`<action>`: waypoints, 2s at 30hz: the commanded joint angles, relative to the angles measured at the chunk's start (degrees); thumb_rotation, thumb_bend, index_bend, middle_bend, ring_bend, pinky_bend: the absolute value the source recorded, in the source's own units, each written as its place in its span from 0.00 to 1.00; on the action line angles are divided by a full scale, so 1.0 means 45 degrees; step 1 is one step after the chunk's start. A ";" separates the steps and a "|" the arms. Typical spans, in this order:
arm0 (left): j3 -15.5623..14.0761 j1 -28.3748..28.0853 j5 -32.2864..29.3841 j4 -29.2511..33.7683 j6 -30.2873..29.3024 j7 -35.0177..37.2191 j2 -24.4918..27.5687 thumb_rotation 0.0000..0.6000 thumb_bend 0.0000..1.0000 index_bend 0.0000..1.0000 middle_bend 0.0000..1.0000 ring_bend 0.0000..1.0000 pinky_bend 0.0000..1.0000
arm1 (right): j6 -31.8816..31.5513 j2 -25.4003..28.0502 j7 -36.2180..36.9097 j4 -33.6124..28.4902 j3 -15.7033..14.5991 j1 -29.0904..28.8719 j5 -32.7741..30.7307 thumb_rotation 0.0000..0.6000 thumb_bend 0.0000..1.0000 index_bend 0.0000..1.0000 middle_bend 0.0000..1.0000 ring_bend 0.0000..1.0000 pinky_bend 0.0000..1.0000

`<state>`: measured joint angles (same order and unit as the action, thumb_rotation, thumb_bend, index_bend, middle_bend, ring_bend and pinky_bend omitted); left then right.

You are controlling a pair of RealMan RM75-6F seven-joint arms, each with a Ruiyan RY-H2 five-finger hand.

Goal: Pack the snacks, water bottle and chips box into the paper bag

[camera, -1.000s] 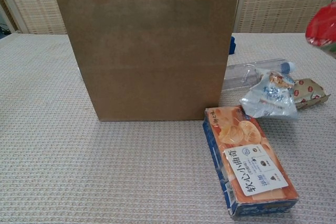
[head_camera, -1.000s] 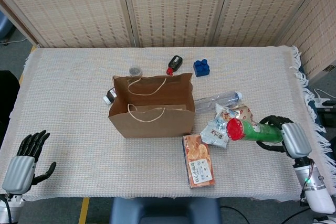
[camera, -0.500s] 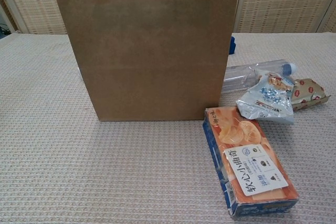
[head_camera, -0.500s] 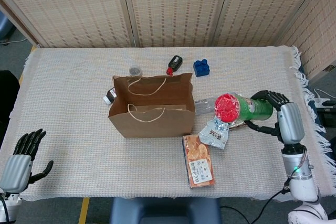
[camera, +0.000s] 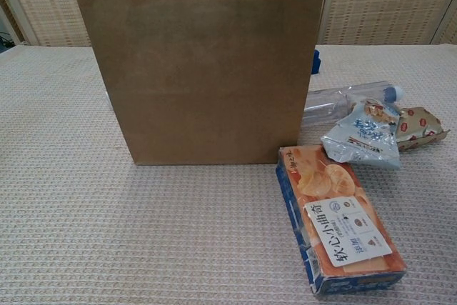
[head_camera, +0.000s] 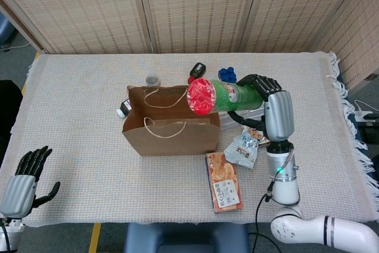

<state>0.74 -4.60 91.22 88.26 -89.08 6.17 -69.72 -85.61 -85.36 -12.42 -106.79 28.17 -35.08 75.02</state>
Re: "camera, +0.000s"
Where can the clear plastic water bottle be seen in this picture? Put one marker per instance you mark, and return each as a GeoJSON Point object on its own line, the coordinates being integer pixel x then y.
{"type": "Point", "coordinates": [325, 103]}

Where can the orange cookie box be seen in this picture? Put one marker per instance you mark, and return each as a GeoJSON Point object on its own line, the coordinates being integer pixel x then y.
{"type": "Point", "coordinates": [339, 226]}

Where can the brown paper bag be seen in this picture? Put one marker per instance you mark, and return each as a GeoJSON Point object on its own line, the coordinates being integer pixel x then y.
{"type": "Point", "coordinates": [207, 76]}

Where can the blue toy brick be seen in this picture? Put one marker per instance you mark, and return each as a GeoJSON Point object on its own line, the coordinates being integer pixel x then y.
{"type": "Point", "coordinates": [316, 64]}

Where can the bamboo folding screen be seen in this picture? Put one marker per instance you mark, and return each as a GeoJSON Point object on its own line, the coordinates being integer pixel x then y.
{"type": "Point", "coordinates": [375, 5]}

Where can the gold red snack packet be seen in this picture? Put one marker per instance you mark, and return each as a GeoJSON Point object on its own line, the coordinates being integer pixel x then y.
{"type": "Point", "coordinates": [417, 126]}

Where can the cream woven tablecloth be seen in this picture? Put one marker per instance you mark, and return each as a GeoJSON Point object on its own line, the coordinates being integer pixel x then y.
{"type": "Point", "coordinates": [107, 230]}

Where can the silver snack pouch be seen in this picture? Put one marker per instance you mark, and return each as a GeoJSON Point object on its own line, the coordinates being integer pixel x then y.
{"type": "Point", "coordinates": [364, 140]}

